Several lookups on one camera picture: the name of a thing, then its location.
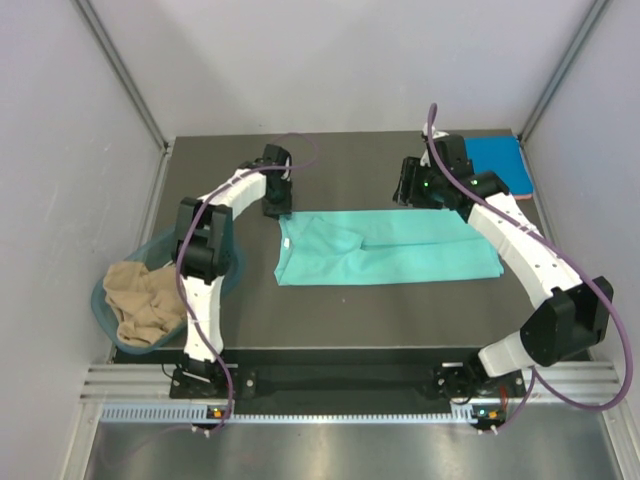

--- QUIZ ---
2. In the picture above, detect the folded blue t shirt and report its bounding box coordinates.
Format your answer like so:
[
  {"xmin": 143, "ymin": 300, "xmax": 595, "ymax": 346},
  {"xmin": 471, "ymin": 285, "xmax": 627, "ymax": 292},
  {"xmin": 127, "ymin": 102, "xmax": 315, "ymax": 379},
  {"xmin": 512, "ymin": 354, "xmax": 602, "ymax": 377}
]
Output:
[{"xmin": 465, "ymin": 136, "xmax": 534, "ymax": 197}]

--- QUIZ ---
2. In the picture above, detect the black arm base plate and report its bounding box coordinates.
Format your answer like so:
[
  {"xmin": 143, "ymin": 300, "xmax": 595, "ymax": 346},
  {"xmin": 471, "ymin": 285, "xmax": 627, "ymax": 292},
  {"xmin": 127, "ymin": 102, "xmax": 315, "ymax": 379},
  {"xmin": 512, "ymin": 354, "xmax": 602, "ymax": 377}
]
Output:
[{"xmin": 169, "ymin": 363, "xmax": 524, "ymax": 400}]

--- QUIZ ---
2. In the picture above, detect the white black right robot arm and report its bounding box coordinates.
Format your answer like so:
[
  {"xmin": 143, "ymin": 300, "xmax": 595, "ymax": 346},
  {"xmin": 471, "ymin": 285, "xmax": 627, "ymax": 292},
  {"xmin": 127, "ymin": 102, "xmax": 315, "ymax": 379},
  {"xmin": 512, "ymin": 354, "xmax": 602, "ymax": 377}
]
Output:
[{"xmin": 393, "ymin": 134, "xmax": 613, "ymax": 396}]

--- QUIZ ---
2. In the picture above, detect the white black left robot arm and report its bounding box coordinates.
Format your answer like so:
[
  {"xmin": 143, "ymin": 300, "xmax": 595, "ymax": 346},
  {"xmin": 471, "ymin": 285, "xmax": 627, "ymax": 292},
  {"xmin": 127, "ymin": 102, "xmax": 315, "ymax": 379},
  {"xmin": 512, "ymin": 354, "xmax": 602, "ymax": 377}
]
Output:
[{"xmin": 173, "ymin": 144, "xmax": 292, "ymax": 397}]

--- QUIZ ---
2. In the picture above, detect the aluminium frame rail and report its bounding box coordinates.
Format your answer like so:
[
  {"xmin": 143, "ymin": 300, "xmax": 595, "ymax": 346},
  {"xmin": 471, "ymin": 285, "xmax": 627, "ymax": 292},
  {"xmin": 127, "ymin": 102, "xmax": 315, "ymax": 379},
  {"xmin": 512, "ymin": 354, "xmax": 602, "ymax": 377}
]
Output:
[{"xmin": 80, "ymin": 361, "xmax": 621, "ymax": 404}]

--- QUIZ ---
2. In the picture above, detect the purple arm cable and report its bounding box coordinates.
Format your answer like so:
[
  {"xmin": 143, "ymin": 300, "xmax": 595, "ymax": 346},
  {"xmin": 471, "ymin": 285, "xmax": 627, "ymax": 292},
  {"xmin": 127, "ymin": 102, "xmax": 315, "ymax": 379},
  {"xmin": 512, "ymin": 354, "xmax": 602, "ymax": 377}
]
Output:
[
  {"xmin": 424, "ymin": 103, "xmax": 635, "ymax": 431},
  {"xmin": 172, "ymin": 132, "xmax": 321, "ymax": 434}
]

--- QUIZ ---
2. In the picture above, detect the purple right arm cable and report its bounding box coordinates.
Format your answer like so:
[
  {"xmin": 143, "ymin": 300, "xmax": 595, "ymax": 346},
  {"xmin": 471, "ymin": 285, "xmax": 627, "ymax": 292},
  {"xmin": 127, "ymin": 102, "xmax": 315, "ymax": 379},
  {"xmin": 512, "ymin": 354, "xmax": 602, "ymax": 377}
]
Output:
[{"xmin": 424, "ymin": 103, "xmax": 635, "ymax": 431}]

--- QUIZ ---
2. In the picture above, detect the left aluminium corner post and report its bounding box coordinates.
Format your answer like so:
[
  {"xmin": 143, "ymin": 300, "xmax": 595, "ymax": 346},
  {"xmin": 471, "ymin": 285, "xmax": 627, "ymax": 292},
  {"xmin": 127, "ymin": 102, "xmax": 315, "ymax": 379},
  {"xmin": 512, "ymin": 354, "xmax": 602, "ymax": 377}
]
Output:
[{"xmin": 71, "ymin": 0, "xmax": 169, "ymax": 151}]

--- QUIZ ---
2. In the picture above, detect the crumpled beige t shirt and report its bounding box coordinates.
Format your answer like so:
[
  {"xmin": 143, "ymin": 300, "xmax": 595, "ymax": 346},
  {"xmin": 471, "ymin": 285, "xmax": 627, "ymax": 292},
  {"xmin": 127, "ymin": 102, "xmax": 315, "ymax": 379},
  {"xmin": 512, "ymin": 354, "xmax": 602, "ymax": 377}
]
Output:
[{"xmin": 103, "ymin": 261, "xmax": 187, "ymax": 348}]

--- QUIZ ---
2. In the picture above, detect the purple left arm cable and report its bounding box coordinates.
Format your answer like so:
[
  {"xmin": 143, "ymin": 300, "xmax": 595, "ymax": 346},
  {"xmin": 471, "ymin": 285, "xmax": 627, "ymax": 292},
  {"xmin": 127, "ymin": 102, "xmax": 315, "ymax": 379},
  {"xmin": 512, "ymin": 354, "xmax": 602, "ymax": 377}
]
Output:
[{"xmin": 172, "ymin": 132, "xmax": 321, "ymax": 434}]

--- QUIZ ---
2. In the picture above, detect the teal green t shirt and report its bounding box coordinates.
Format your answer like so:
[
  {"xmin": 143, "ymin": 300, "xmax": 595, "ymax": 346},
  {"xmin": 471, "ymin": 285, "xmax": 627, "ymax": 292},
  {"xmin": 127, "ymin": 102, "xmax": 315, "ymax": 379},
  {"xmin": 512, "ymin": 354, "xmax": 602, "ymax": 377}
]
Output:
[{"xmin": 274, "ymin": 209, "xmax": 504, "ymax": 286}]

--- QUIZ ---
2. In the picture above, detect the aluminium corner post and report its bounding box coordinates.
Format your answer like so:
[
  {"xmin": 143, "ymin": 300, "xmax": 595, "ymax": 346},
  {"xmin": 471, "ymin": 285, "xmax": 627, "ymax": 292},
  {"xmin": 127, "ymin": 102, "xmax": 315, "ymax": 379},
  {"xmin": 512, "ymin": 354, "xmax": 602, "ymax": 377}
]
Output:
[
  {"xmin": 516, "ymin": 0, "xmax": 612, "ymax": 146},
  {"xmin": 71, "ymin": 0, "xmax": 169, "ymax": 151}
]

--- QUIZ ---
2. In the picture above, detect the grey slotted cable duct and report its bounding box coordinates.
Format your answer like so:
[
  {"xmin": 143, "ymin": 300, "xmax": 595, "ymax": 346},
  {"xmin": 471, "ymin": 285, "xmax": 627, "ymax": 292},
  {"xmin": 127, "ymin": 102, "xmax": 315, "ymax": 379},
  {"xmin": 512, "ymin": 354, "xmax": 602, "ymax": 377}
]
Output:
[{"xmin": 100, "ymin": 404, "xmax": 504, "ymax": 426}]

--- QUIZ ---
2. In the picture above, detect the right aluminium corner post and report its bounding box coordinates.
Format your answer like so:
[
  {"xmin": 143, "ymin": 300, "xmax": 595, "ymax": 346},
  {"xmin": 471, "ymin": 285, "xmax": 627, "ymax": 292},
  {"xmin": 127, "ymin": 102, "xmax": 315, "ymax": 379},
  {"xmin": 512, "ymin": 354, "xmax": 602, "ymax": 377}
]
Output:
[{"xmin": 516, "ymin": 0, "xmax": 612, "ymax": 146}]

